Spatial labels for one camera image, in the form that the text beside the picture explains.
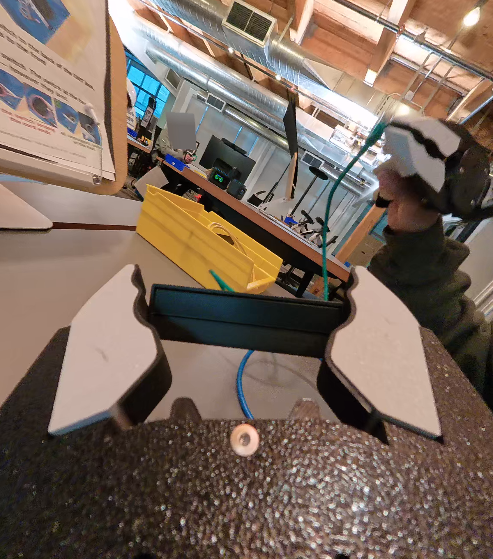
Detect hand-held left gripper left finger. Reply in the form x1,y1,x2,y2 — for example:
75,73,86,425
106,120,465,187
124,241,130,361
47,264,173,437

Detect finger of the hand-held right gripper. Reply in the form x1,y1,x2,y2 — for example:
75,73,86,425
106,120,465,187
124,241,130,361
381,130,448,193
387,117,461,156

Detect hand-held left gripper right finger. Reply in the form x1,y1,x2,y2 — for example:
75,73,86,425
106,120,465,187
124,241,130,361
315,265,444,442

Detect green ethernet cable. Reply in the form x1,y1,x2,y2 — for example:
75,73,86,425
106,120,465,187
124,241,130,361
209,122,389,303

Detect yellow plastic bin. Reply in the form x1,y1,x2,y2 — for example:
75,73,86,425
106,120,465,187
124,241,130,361
135,184,284,293

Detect blue ethernet cable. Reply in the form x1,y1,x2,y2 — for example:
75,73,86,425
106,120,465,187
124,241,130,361
235,349,257,421

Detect black ethernet switch box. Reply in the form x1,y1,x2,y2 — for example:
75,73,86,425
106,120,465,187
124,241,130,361
148,283,347,359

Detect yellow ethernet cable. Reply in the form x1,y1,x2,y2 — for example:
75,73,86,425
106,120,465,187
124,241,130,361
206,222,257,285

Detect person's right hand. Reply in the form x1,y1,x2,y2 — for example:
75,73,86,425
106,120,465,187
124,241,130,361
374,161,442,232

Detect long wooden top desk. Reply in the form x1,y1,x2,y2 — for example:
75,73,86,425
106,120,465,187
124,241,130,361
162,159,353,298

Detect black monitor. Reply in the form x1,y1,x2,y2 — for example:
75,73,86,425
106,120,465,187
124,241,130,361
198,134,256,175

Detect power station with green display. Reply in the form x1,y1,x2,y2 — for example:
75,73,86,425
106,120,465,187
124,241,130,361
209,158,244,190

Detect ceiling vent grille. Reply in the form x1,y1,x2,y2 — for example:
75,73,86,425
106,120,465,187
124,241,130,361
222,0,278,47

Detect instruction sheet on stand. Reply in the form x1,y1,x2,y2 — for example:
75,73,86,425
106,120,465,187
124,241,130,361
0,0,129,230

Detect printed instruction sheets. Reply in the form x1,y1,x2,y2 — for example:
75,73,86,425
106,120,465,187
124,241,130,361
0,0,116,181

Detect silver ventilation duct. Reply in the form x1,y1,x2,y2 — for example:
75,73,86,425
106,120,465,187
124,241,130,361
132,0,388,137

